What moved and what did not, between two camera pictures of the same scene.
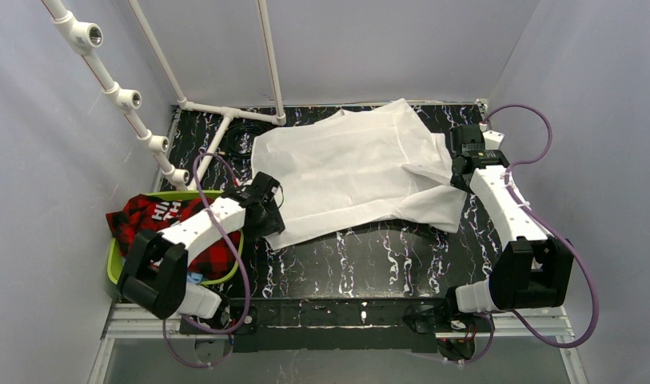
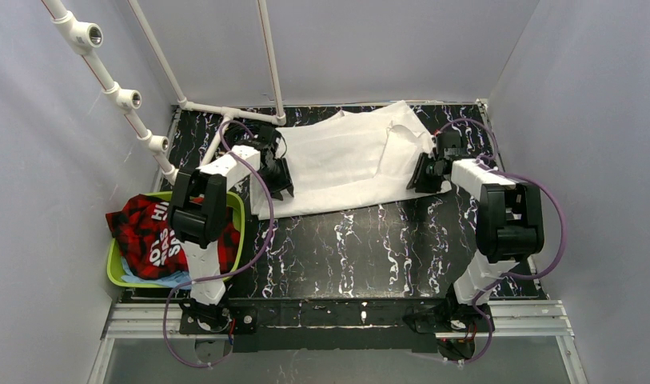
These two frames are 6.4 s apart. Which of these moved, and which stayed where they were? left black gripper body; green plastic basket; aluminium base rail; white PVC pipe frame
Moved: left black gripper body
Stayed: white PVC pipe frame; green plastic basket; aluminium base rail
